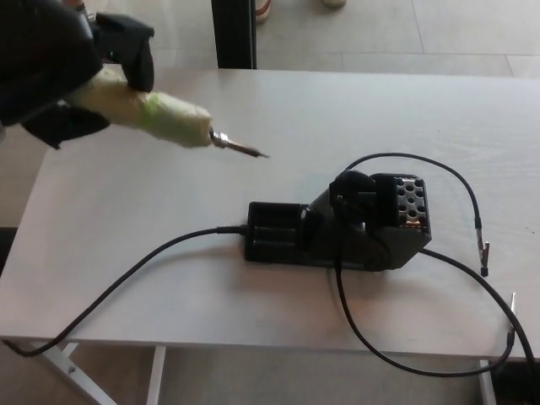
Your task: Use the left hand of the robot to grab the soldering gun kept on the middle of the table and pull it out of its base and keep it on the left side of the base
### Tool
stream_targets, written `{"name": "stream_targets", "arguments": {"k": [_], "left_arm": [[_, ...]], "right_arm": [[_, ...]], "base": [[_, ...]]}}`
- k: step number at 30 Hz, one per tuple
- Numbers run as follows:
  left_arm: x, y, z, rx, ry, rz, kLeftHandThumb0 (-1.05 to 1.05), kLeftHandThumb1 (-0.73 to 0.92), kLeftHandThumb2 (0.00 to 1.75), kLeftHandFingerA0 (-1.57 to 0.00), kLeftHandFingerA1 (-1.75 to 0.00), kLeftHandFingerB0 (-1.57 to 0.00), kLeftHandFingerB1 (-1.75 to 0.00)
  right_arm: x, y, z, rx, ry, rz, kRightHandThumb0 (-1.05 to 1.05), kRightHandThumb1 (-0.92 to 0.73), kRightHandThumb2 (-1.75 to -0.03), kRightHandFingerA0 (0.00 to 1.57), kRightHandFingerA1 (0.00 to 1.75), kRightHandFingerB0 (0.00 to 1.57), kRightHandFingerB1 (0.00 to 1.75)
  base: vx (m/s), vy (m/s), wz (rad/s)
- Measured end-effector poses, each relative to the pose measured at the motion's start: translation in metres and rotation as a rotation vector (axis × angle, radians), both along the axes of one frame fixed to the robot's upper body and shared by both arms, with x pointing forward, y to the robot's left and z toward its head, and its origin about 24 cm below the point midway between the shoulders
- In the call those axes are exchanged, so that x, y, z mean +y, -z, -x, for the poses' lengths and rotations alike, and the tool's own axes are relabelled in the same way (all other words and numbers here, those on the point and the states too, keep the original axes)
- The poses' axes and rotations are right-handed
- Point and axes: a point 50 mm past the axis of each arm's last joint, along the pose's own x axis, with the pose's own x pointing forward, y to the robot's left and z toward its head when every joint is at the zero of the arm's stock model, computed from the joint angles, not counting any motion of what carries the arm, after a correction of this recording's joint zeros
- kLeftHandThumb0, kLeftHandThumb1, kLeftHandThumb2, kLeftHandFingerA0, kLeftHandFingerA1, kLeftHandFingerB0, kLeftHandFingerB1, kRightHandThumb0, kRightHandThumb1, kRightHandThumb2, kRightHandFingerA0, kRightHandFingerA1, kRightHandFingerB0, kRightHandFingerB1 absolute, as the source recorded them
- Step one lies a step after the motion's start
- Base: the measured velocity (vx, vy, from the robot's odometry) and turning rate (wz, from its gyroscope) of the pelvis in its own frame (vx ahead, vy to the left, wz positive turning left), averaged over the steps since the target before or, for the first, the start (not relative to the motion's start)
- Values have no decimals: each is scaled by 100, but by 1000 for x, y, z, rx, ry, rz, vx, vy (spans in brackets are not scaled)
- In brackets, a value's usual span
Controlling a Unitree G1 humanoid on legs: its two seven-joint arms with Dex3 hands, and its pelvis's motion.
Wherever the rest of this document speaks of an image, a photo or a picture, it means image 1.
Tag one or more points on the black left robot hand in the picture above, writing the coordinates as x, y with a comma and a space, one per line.
42, 55

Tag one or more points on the tape-wrapped soldering iron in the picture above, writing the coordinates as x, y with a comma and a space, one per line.
169, 116

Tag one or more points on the black soldering iron stand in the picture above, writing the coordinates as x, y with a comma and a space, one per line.
379, 246

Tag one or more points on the white diagonal table brace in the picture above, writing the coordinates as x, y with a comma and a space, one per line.
63, 367

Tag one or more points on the white metal table leg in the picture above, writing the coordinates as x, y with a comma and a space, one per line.
157, 375
487, 384

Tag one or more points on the black vertical post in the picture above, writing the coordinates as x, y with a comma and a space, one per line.
235, 34

